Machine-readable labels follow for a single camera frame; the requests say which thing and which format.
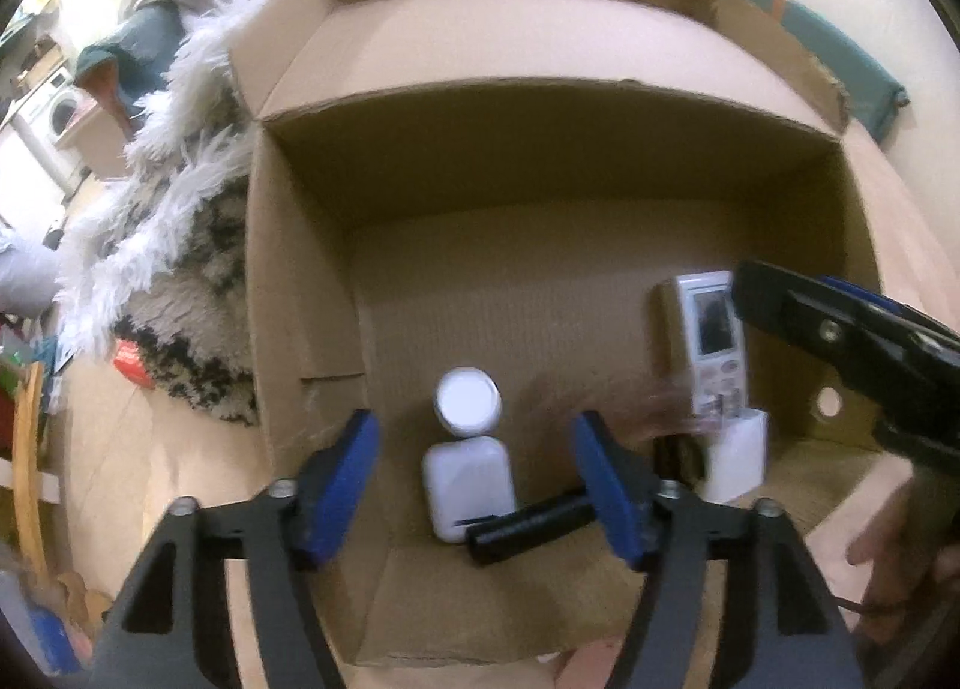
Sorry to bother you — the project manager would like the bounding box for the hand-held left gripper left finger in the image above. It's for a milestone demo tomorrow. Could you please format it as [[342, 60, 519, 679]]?
[[90, 410, 380, 689]]

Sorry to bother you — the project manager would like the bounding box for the small white box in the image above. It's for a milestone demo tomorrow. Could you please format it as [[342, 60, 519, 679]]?
[[705, 408, 770, 505]]

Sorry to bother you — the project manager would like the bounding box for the person's right hand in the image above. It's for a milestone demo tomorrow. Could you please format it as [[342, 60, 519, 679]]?
[[847, 475, 955, 645]]

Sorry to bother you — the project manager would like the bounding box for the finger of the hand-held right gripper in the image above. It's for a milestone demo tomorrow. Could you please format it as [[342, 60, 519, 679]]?
[[731, 261, 960, 450], [816, 276, 960, 341]]

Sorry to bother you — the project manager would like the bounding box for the black cylinder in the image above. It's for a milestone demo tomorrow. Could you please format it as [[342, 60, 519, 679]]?
[[465, 490, 601, 568]]

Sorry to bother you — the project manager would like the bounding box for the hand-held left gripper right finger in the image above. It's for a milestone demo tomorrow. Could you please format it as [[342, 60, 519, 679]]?
[[574, 411, 863, 689]]

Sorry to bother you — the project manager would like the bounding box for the wooden side cabinet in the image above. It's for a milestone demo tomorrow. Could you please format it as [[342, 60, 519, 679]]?
[[56, 104, 128, 180]]

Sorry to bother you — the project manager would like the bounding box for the red box on floor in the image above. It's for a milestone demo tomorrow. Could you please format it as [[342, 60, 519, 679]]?
[[112, 338, 155, 386]]

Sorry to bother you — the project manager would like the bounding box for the teal cushion with orange stripe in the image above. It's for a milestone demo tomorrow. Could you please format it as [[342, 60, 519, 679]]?
[[694, 0, 910, 148]]

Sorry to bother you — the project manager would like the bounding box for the shaggy black and cream rug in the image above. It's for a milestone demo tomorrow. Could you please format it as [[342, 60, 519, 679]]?
[[52, 0, 263, 427]]

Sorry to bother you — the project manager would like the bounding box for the cardboard box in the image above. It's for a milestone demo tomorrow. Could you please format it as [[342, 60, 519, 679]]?
[[244, 0, 890, 667]]

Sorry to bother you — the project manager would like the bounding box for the grey bag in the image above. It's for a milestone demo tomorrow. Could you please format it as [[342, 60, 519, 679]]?
[[0, 227, 61, 319]]

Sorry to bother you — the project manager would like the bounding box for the transparent brown hair clip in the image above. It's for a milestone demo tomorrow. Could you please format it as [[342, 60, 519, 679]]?
[[630, 381, 710, 446]]

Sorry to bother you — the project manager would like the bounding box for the white pill bottle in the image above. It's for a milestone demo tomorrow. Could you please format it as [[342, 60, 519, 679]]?
[[435, 368, 502, 439]]

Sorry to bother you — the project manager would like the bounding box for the white remote control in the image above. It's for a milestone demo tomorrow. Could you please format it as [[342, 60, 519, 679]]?
[[658, 271, 749, 420]]

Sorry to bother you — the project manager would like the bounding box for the white washing machine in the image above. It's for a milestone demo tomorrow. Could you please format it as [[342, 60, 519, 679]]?
[[15, 70, 83, 142]]

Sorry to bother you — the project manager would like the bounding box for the wooden chair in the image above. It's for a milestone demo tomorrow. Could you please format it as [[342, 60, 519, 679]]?
[[11, 359, 76, 585]]

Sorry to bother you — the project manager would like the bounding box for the white earbuds case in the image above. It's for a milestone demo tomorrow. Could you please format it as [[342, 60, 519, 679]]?
[[421, 436, 518, 546]]

